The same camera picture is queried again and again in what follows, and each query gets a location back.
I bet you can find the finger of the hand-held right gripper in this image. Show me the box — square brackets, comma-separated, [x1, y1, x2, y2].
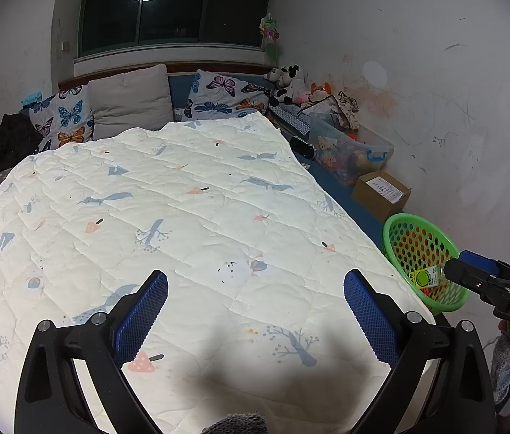
[458, 250, 502, 276]
[443, 258, 500, 301]

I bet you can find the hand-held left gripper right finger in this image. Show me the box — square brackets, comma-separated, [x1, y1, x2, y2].
[343, 269, 496, 434]

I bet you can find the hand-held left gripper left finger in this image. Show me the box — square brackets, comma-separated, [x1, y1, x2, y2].
[14, 270, 169, 434]

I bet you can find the yellow green small box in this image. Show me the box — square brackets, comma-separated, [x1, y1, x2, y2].
[407, 266, 444, 289]

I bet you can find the green plastic basket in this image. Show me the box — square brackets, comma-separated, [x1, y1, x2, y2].
[382, 213, 469, 312]

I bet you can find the person's left forearm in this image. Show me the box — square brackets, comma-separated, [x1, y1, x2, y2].
[201, 411, 268, 434]

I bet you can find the white quilted blanket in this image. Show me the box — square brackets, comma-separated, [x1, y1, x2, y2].
[0, 113, 438, 434]

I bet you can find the brown cardboard box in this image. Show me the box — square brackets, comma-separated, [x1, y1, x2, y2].
[351, 171, 411, 220]

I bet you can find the clear storage bin with toys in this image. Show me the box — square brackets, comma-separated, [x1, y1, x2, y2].
[308, 115, 395, 186]

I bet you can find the black device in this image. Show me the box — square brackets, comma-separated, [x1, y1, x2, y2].
[291, 136, 316, 159]

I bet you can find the patterned cloth bag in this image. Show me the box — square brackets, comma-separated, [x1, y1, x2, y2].
[337, 92, 360, 131]

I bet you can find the small butterfly print pillow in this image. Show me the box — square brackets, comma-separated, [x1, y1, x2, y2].
[29, 85, 95, 152]

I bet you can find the grey keyboard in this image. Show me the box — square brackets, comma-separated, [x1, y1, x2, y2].
[275, 107, 312, 135]

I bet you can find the dark clothing pile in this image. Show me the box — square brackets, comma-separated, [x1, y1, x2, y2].
[0, 113, 43, 175]

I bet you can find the grey pillow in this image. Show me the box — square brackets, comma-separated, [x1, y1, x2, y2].
[87, 63, 174, 141]

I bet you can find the orange plush toy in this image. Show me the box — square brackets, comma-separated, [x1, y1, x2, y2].
[309, 81, 333, 102]

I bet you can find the large butterfly print pillow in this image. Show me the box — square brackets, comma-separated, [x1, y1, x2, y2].
[181, 69, 278, 122]

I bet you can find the brown wooden headboard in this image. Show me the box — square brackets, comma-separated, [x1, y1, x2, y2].
[58, 62, 274, 93]

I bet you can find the cow plush toy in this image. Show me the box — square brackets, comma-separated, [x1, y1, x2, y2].
[267, 64, 307, 105]

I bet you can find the dark window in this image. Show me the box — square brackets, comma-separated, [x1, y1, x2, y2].
[78, 0, 270, 57]

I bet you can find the hanging pink green decoration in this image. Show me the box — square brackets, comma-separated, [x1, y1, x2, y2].
[259, 13, 283, 66]

